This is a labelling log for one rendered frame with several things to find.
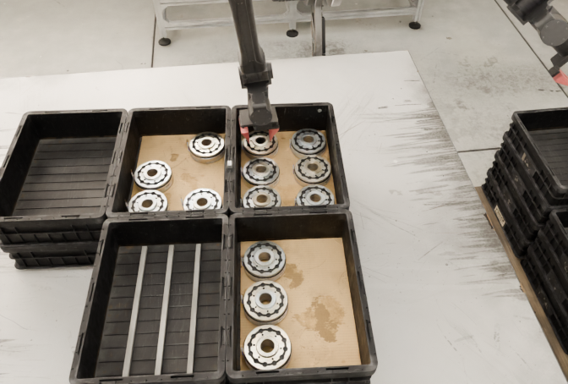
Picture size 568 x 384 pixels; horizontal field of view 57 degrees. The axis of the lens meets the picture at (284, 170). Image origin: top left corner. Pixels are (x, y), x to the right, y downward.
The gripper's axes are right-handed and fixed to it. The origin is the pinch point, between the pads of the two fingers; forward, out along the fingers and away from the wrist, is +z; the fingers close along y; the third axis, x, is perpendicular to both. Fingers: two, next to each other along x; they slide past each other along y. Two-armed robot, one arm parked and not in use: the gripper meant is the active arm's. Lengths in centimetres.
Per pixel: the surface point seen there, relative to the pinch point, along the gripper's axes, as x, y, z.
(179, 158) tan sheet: 0.0, -23.7, 4.2
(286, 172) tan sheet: -10.9, 6.1, 4.0
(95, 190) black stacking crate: -8.2, -47.1, 4.6
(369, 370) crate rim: -73, 11, -6
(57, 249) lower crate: -25, -56, 7
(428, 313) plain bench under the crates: -53, 36, 17
